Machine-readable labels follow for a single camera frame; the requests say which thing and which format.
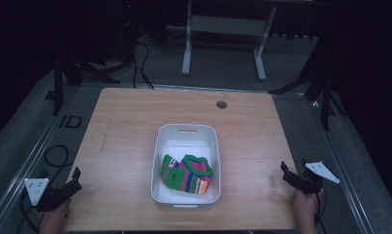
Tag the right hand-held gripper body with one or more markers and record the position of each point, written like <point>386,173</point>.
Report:
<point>309,182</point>

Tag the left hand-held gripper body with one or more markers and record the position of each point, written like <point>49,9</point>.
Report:
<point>51,196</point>

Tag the person's left hand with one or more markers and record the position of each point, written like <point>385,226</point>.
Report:
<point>54,218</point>

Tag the person's right hand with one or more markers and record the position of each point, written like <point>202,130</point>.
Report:
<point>306,204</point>

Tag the black tripod stand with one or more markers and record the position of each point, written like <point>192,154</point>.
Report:
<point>316,86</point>
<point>74,72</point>

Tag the colourful striped knitted sock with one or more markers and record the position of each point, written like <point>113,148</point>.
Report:
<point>187,177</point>

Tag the white plastic bin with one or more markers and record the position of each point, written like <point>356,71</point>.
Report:
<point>186,195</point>

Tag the metal floor rail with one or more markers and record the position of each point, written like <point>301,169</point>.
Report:
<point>25,165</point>
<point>342,175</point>

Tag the white metal desk frame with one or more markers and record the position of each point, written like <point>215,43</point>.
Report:
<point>224,25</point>

